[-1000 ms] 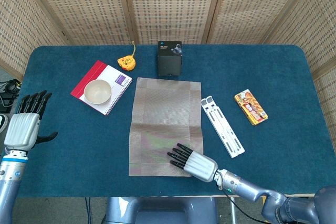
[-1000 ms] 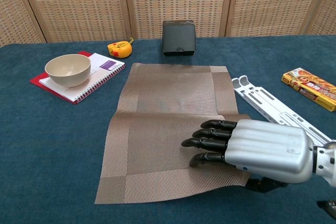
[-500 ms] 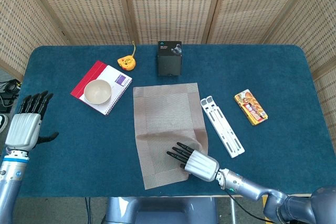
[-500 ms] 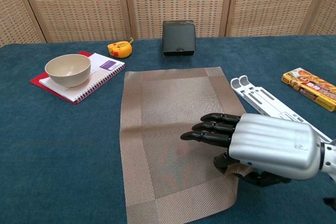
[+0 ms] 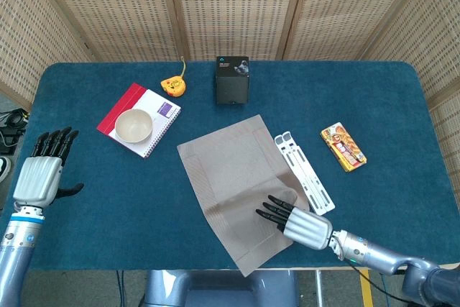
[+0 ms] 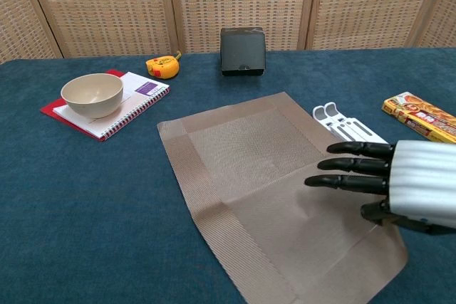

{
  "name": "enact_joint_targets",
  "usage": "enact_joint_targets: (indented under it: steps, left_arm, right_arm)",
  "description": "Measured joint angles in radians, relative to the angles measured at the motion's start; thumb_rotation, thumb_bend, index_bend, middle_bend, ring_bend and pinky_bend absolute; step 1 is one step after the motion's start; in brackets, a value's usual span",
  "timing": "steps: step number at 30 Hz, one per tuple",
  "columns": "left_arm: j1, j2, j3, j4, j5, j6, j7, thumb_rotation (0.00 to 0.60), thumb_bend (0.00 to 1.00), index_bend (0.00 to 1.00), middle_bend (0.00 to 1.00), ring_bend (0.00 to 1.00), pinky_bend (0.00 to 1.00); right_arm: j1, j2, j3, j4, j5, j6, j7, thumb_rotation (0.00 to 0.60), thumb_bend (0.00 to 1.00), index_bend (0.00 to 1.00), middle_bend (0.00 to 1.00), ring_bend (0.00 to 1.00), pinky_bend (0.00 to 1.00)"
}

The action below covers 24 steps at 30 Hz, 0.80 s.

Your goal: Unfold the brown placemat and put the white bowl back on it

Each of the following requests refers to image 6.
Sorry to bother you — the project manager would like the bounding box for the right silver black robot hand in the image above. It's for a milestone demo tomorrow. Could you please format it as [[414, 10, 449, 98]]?
[[304, 139, 456, 236]]

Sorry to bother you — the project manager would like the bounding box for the gray woven placemat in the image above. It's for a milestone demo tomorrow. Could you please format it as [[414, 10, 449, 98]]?
[[156, 92, 409, 304]]

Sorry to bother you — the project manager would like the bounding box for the white bowl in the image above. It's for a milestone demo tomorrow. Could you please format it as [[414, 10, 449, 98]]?
[[60, 73, 125, 119]]

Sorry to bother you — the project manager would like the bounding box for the white spiral notebook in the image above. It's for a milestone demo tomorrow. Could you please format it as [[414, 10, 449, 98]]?
[[52, 71, 171, 142]]

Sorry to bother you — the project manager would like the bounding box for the yellow food box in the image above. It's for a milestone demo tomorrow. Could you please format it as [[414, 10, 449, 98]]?
[[381, 90, 456, 145]]

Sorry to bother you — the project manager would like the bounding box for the white folding stand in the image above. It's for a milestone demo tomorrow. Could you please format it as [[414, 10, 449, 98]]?
[[312, 102, 389, 145]]

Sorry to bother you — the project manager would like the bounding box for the black box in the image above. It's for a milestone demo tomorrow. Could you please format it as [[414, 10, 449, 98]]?
[[219, 26, 266, 78]]

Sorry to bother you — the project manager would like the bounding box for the yellow tape measure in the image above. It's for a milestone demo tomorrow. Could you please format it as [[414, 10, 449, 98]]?
[[145, 51, 182, 80]]

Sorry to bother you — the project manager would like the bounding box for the teal tablecloth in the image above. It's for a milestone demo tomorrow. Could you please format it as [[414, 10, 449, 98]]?
[[0, 46, 456, 304]]

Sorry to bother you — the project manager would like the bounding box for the red folder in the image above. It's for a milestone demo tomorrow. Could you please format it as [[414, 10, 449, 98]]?
[[40, 69, 126, 142]]

